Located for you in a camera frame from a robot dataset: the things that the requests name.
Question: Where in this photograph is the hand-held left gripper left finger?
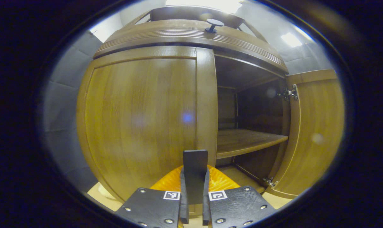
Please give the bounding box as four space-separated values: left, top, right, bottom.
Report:
115 165 190 228

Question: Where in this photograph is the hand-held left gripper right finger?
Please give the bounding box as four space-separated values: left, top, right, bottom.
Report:
203 165 276 228

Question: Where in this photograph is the wooden double-door shoe cabinet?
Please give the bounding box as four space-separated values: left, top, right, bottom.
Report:
93 6 289 193

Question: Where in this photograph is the wooden cabinet door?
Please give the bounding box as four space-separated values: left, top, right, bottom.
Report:
76 46 218 205
266 69 345 199

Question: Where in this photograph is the black round drawer knob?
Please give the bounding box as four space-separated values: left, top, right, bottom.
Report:
205 19 224 33

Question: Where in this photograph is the small ceiling light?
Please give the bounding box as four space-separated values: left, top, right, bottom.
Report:
280 32 303 48

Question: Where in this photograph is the large ceiling light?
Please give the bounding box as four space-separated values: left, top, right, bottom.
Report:
165 0 243 13

